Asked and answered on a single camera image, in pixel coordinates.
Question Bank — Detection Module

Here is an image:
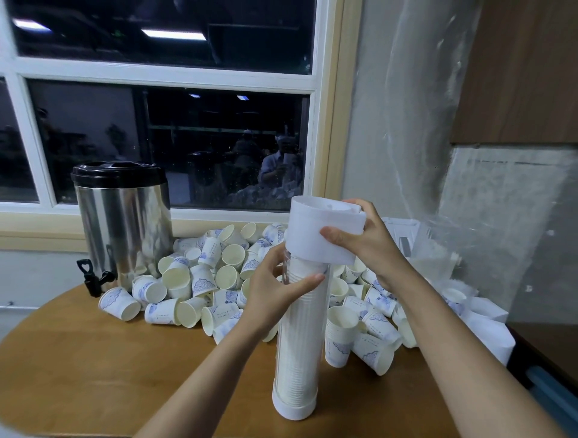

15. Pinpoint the person's left hand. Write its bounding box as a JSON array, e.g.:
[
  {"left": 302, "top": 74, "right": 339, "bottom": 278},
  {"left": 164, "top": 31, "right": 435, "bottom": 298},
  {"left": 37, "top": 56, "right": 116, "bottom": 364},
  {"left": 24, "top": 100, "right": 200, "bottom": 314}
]
[{"left": 239, "top": 245, "right": 326, "bottom": 335}]

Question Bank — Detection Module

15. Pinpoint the person's right hand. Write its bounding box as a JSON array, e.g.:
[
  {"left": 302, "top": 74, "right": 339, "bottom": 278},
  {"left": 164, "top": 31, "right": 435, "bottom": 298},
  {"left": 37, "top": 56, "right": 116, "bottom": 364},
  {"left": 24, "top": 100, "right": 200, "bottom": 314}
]
[{"left": 320, "top": 200, "right": 412, "bottom": 290}]

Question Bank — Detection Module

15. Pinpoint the nested stack of paper cups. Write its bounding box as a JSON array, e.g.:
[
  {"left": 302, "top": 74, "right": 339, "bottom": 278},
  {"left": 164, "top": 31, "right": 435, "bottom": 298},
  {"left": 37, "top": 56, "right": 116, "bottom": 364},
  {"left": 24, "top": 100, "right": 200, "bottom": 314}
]
[{"left": 275, "top": 262, "right": 328, "bottom": 407}]

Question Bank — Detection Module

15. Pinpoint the white tube cap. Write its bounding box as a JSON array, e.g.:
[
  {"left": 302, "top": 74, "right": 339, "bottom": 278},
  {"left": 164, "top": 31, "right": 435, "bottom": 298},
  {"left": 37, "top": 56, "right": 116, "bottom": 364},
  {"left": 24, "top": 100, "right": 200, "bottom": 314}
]
[{"left": 284, "top": 196, "right": 368, "bottom": 267}]

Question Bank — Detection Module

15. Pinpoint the clear plastic cup dispenser tube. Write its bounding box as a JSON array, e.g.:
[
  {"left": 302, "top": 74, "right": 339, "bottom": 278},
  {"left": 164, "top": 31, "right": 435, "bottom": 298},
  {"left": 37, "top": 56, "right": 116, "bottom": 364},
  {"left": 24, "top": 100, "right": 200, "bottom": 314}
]
[{"left": 271, "top": 257, "right": 332, "bottom": 422}]

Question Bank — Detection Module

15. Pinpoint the pile of paper cups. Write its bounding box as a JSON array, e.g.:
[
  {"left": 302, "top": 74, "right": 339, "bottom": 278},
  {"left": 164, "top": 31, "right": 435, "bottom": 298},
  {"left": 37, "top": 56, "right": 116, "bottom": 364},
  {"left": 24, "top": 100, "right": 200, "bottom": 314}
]
[{"left": 98, "top": 221, "right": 421, "bottom": 377}]

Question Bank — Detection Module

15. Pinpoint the person's right forearm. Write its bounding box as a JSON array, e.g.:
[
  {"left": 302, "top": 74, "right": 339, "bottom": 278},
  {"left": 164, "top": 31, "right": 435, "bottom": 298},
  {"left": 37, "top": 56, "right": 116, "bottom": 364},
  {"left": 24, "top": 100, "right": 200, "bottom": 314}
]
[{"left": 388, "top": 262, "right": 565, "bottom": 438}]

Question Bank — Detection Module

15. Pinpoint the person's left forearm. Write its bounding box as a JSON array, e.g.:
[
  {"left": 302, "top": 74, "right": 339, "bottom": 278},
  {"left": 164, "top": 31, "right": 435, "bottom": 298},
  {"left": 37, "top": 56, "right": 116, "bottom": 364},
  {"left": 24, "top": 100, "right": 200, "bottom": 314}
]
[{"left": 135, "top": 320, "right": 272, "bottom": 438}]

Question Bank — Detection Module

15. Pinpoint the white plastic lid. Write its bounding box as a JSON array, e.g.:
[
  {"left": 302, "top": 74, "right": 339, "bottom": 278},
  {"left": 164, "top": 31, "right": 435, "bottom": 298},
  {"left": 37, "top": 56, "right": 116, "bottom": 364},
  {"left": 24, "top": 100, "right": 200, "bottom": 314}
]
[{"left": 381, "top": 217, "right": 424, "bottom": 261}]

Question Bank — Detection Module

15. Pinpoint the clear plastic bag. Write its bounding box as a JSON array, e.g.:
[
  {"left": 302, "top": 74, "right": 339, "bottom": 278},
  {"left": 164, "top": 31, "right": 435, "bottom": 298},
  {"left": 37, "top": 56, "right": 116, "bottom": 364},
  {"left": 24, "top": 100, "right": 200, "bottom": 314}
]
[{"left": 420, "top": 149, "right": 578, "bottom": 312}]

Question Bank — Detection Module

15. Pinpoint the stainless steel water dispenser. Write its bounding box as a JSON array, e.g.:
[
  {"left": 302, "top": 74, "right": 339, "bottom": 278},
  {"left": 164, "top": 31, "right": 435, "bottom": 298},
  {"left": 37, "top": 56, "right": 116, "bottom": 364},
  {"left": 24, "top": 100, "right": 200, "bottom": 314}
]
[{"left": 71, "top": 161, "right": 175, "bottom": 297}]

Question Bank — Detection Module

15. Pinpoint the dark wooden side counter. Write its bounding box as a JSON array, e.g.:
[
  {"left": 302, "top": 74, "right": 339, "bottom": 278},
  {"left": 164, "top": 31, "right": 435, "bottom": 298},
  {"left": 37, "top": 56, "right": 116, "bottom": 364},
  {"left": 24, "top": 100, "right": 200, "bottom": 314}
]
[{"left": 508, "top": 323, "right": 578, "bottom": 398}]

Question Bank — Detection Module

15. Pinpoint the white framed window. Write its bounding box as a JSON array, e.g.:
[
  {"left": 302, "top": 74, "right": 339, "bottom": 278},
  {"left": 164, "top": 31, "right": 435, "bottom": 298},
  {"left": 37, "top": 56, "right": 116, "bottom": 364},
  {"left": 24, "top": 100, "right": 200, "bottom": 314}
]
[{"left": 0, "top": 0, "right": 364, "bottom": 252}]

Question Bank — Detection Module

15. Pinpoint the blue bin with tan rim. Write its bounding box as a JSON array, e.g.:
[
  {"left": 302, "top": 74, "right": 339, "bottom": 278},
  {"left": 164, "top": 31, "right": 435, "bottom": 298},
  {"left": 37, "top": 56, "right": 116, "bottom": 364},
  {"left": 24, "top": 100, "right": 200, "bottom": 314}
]
[{"left": 524, "top": 365, "right": 578, "bottom": 436}]

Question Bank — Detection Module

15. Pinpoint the brown wooden wall cabinet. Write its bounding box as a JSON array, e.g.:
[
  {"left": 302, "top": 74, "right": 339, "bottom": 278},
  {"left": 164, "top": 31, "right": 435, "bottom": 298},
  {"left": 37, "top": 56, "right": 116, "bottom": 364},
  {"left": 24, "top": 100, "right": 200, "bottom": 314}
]
[{"left": 450, "top": 0, "right": 578, "bottom": 147}]

